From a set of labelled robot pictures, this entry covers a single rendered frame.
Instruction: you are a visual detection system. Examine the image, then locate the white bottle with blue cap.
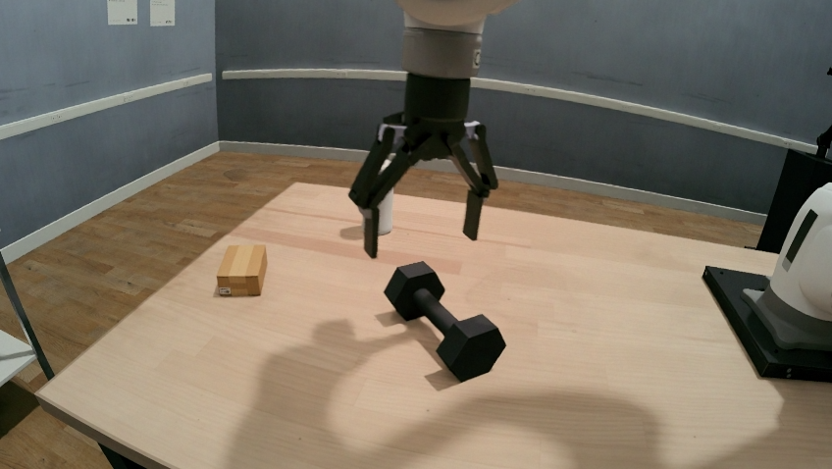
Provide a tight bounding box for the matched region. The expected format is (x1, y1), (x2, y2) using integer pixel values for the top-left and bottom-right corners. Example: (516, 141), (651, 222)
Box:
(362, 160), (393, 235)

